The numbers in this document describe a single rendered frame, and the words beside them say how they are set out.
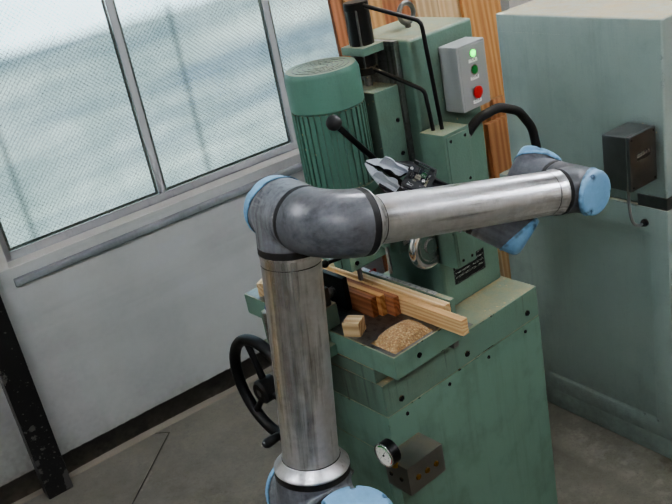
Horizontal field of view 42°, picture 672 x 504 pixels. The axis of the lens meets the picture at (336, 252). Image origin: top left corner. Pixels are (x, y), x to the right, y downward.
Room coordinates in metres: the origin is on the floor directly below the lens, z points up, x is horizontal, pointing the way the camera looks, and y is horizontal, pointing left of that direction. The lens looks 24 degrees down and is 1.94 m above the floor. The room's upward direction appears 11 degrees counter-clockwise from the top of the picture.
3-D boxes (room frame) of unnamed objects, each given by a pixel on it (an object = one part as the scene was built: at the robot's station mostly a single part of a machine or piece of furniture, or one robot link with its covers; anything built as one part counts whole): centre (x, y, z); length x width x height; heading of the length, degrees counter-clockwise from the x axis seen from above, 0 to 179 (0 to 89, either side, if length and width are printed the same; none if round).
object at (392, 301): (1.99, -0.05, 0.93); 0.25 x 0.02 x 0.05; 36
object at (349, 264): (2.03, -0.07, 1.03); 0.14 x 0.07 x 0.09; 126
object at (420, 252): (2.00, -0.23, 1.02); 0.12 x 0.03 x 0.12; 126
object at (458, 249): (2.00, -0.29, 1.02); 0.09 x 0.07 x 0.12; 36
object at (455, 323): (2.01, -0.06, 0.92); 0.68 x 0.02 x 0.04; 36
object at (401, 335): (1.79, -0.11, 0.91); 0.12 x 0.09 x 0.03; 126
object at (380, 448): (1.69, -0.03, 0.65); 0.06 x 0.04 x 0.08; 36
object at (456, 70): (2.10, -0.39, 1.40); 0.10 x 0.06 x 0.16; 126
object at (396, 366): (1.97, 0.05, 0.87); 0.61 x 0.30 x 0.06; 36
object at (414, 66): (2.19, -0.28, 1.16); 0.22 x 0.22 x 0.72; 36
